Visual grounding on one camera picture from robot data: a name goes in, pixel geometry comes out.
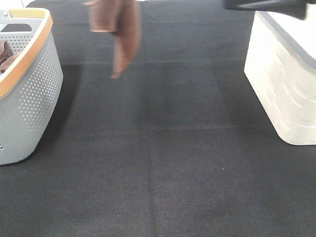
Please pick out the brown towel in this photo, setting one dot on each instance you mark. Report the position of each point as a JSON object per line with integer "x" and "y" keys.
{"x": 122, "y": 19}

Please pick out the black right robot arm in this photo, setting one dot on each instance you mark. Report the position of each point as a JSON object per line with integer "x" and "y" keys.
{"x": 293, "y": 8}

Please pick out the black table cloth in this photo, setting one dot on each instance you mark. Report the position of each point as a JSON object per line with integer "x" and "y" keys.
{"x": 178, "y": 146}

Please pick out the grey perforated laundry basket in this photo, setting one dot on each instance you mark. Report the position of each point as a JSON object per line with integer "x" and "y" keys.
{"x": 30, "y": 87}

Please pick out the white plastic basket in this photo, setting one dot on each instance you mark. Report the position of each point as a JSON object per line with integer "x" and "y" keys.
{"x": 281, "y": 68}

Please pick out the brown towels in basket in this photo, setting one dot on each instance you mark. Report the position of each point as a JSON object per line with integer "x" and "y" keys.
{"x": 6, "y": 56}

